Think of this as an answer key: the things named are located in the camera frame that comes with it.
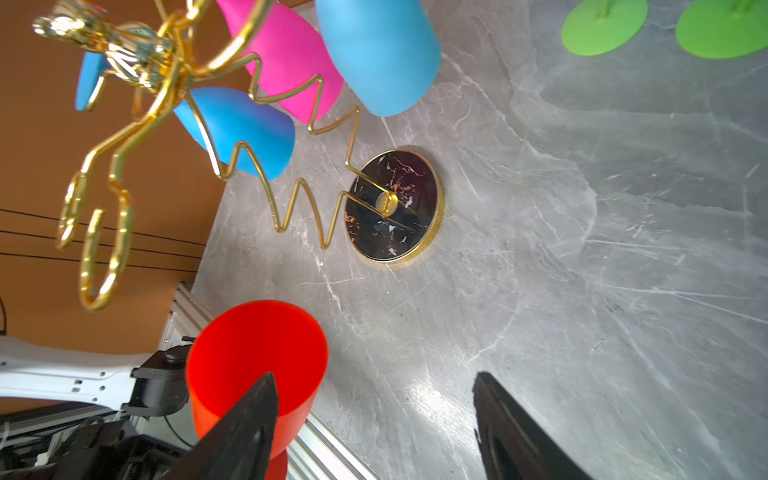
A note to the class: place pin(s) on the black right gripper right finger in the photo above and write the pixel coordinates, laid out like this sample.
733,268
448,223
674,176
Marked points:
511,443

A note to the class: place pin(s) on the light blue wine glass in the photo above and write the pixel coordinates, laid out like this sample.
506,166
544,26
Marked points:
230,115

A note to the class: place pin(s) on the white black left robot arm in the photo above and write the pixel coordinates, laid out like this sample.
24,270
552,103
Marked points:
143,385

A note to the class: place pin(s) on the gold wire wine glass rack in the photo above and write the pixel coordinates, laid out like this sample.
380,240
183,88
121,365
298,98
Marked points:
160,65

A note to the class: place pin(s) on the teal blue wine glass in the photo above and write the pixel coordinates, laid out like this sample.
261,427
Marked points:
386,51

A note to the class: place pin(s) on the green wine glass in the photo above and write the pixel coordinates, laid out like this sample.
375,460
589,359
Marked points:
723,29
595,27

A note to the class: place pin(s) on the red wine glass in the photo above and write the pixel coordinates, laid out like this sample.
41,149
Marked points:
247,341

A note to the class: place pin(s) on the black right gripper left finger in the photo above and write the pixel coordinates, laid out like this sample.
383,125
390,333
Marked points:
239,444

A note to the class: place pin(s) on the magenta wine glass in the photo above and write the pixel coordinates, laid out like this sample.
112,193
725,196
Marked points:
292,51

